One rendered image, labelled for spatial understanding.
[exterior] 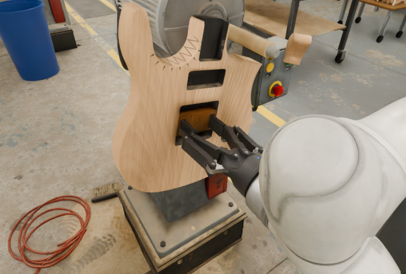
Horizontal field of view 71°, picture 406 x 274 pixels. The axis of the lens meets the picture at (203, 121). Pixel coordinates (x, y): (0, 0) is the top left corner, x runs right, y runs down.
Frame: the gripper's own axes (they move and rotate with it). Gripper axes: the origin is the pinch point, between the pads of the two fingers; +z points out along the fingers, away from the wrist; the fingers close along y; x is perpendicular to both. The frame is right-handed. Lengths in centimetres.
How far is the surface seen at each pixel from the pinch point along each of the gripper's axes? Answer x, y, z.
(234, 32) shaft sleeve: 18.1, 10.4, 6.6
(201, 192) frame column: -66, 37, 34
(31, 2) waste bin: -39, 5, 316
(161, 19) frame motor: 17.1, -0.9, 20.1
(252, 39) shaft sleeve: 18.4, 10.6, 1.0
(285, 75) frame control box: 1, 48, 17
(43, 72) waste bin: -102, 5, 280
